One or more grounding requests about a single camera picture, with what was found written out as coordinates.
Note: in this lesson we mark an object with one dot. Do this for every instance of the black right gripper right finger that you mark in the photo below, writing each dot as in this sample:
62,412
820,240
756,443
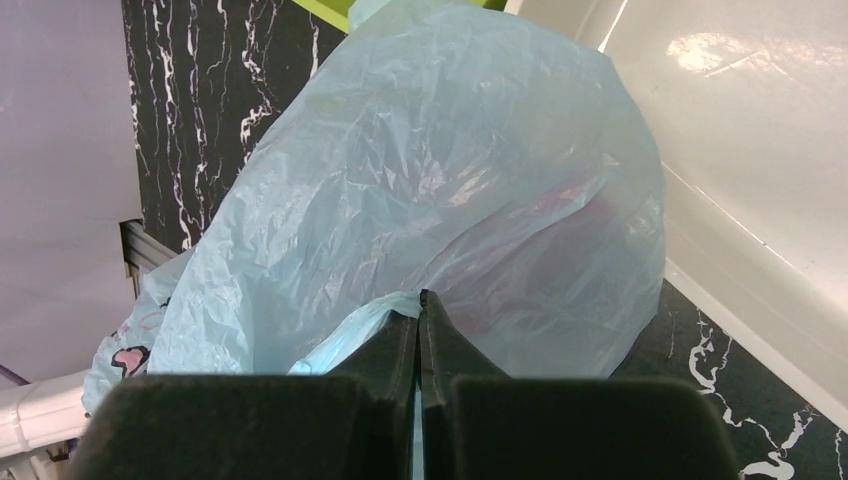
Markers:
477,422

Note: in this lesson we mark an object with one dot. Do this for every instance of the light blue printed plastic bag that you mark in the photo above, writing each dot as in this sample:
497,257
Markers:
440,147

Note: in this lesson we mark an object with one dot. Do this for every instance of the white rectangular tray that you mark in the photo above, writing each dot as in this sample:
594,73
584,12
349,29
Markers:
747,101

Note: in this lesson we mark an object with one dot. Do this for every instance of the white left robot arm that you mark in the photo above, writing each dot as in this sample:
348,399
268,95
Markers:
39,422

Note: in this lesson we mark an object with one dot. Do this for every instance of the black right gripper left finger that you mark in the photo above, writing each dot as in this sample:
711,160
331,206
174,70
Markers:
354,422

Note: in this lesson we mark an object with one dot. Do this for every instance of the green rectangular tray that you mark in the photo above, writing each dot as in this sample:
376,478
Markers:
339,13

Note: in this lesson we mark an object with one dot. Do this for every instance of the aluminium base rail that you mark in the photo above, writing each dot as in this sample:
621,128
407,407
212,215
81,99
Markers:
142,252

